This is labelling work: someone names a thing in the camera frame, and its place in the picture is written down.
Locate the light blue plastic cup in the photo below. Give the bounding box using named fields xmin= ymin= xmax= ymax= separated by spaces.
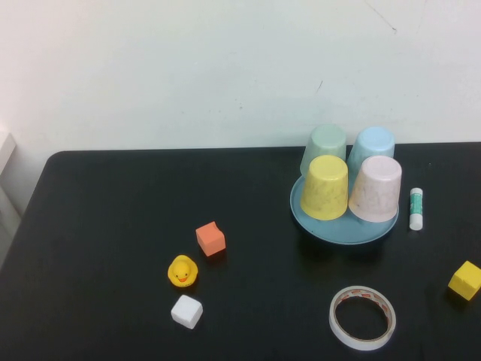
xmin=346 ymin=126 xmax=396 ymax=171

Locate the white foam cube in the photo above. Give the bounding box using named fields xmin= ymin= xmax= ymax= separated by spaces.
xmin=170 ymin=294 xmax=204 ymax=331

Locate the yellow foam cube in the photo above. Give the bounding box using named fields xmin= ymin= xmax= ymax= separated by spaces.
xmin=447 ymin=260 xmax=481 ymax=301

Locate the green plastic cup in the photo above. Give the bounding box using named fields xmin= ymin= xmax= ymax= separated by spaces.
xmin=300 ymin=123 xmax=347 ymax=177

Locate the yellow plastic cup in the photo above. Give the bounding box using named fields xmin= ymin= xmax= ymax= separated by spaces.
xmin=300 ymin=154 xmax=349 ymax=221

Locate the white tape roll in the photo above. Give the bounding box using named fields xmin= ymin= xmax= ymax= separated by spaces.
xmin=328 ymin=285 xmax=397 ymax=352

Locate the yellow rubber duck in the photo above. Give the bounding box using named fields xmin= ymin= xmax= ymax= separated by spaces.
xmin=167 ymin=254 xmax=199 ymax=289

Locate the orange foam cube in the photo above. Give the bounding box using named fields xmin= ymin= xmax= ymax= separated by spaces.
xmin=195 ymin=220 xmax=226 ymax=258

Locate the pink plastic cup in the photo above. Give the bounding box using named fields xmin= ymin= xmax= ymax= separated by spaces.
xmin=348 ymin=155 xmax=403 ymax=223

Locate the white green glue stick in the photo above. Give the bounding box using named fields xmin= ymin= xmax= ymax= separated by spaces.
xmin=408 ymin=187 xmax=425 ymax=231

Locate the blue cup stand with pegs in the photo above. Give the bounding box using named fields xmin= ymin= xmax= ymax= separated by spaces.
xmin=289 ymin=174 xmax=400 ymax=246

